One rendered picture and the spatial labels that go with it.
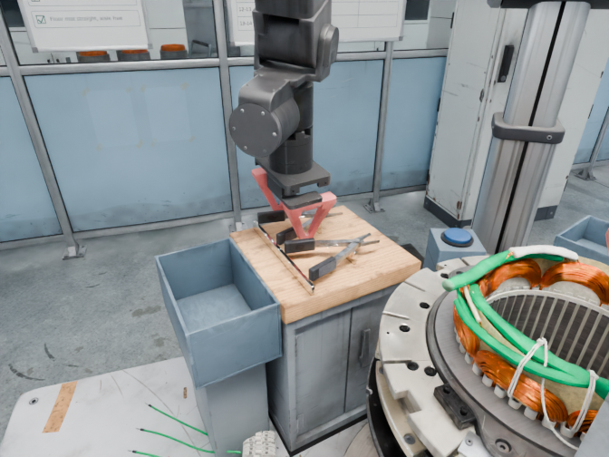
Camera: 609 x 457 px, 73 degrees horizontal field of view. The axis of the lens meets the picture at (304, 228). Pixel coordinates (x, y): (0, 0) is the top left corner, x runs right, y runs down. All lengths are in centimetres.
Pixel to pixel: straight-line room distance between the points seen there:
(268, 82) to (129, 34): 198
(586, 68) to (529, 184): 219
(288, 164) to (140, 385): 49
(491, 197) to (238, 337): 55
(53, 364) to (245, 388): 162
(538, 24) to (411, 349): 56
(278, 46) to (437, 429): 38
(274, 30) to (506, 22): 212
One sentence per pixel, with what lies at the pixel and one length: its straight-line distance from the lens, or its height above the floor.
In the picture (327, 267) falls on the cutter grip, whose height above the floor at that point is 109.
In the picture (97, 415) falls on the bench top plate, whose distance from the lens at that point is 80.
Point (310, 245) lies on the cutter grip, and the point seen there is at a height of 109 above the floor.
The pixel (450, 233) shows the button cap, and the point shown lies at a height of 104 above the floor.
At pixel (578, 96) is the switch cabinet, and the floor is 85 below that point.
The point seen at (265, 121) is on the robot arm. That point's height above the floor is 126.
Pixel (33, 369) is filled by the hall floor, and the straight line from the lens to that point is 215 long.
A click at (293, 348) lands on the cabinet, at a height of 100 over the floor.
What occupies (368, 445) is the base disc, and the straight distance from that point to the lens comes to 68.
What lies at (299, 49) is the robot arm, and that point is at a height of 132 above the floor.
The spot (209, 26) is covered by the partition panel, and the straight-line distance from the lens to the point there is 244.
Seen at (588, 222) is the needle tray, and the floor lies 105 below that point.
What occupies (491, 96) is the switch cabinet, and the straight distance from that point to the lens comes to 258.
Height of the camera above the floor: 137
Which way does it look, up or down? 30 degrees down
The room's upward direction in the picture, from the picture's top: straight up
